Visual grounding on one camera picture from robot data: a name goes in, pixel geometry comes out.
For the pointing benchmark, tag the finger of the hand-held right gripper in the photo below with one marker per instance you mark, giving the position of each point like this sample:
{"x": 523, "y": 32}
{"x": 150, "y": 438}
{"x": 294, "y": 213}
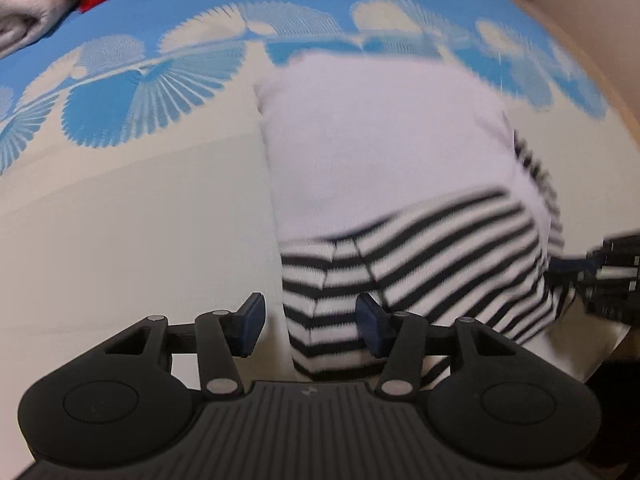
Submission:
{"x": 572, "y": 265}

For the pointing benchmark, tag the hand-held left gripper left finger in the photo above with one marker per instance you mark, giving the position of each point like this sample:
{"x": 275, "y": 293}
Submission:
{"x": 250, "y": 325}

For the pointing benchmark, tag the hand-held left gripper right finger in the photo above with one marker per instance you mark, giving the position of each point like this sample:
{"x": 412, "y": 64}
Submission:
{"x": 371, "y": 325}

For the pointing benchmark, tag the striped white hooded top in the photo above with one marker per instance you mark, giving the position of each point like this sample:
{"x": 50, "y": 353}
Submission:
{"x": 375, "y": 160}

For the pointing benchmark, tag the blue white patterned bedsheet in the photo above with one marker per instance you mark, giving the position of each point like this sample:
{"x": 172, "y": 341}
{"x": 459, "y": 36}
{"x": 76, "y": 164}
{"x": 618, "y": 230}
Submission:
{"x": 125, "y": 210}

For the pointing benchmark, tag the grey folded cloth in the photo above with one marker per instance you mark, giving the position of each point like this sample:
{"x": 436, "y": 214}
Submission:
{"x": 30, "y": 5}

